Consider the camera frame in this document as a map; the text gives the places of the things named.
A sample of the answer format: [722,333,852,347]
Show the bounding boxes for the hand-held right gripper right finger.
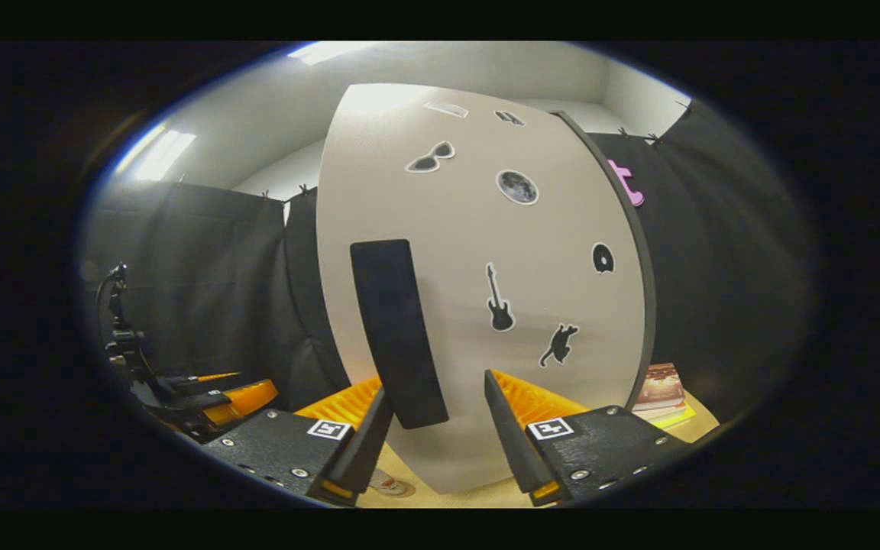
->
[484,369,689,507]

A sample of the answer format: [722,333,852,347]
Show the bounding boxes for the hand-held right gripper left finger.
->
[207,374,395,507]

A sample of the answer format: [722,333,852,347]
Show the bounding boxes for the clear plastic bottle red label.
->
[374,451,404,490]

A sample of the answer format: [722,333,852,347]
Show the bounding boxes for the black door handle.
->
[350,239,450,430]

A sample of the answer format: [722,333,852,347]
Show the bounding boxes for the grey cabinet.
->
[555,109,656,413]

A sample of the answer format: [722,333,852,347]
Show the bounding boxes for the white cabinet door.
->
[316,82,647,495]

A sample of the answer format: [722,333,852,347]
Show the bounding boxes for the brown cover book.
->
[633,363,687,411]

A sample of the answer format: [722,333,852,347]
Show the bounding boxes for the yellow book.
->
[642,403,697,430]

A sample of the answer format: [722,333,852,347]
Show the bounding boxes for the black backdrop cloth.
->
[77,99,819,429]

